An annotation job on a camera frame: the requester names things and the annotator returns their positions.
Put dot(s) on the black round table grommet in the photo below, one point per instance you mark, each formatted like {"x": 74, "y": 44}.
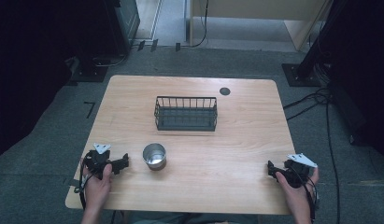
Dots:
{"x": 224, "y": 91}

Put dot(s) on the light wooden furniture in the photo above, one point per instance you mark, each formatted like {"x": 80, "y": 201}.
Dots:
{"x": 258, "y": 9}

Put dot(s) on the dark cabinet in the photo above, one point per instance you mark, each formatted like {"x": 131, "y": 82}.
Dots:
{"x": 129, "y": 21}

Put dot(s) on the steel cup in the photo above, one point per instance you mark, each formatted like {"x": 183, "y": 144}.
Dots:
{"x": 154, "y": 157}

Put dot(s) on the black angled floor tape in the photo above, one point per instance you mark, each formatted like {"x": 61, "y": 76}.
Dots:
{"x": 90, "y": 107}

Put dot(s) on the person's left hand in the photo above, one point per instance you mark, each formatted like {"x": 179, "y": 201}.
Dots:
{"x": 97, "y": 189}

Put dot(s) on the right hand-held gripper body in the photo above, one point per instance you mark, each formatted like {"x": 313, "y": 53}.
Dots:
{"x": 295, "y": 174}

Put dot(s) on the person's right hand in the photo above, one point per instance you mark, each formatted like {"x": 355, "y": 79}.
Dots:
{"x": 297, "y": 196}

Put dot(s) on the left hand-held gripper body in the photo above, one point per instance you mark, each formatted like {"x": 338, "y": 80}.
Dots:
{"x": 96, "y": 160}

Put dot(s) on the dark stand with floor base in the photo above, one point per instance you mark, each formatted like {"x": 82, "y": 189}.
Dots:
{"x": 88, "y": 73}

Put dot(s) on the black stand with base plate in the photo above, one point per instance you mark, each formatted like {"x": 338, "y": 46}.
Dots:
{"x": 308, "y": 73}

